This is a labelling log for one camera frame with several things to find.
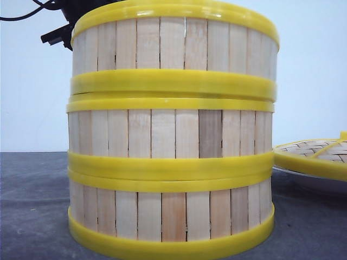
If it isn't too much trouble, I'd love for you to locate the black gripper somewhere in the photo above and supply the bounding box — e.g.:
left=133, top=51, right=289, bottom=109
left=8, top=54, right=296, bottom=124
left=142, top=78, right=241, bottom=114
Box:
left=41, top=0, right=81, bottom=50

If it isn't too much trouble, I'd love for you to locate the bamboo steamer basket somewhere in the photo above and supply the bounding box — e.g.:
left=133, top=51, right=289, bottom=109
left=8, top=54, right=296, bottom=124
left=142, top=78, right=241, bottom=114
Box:
left=67, top=1, right=279, bottom=112
left=67, top=93, right=274, bottom=191
left=68, top=179, right=274, bottom=259

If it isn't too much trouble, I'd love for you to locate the woven bamboo steamer lid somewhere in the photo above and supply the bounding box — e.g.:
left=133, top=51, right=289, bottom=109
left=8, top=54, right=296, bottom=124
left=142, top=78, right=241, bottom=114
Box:
left=273, top=131, right=346, bottom=181

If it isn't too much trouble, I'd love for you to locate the white plate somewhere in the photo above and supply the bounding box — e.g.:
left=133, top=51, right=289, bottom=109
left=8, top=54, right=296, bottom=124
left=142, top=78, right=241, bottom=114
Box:
left=273, top=165, right=346, bottom=199

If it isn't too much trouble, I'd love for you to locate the black cable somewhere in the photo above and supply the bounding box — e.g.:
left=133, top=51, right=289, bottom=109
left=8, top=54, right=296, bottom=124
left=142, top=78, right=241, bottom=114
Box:
left=0, top=0, right=56, bottom=22

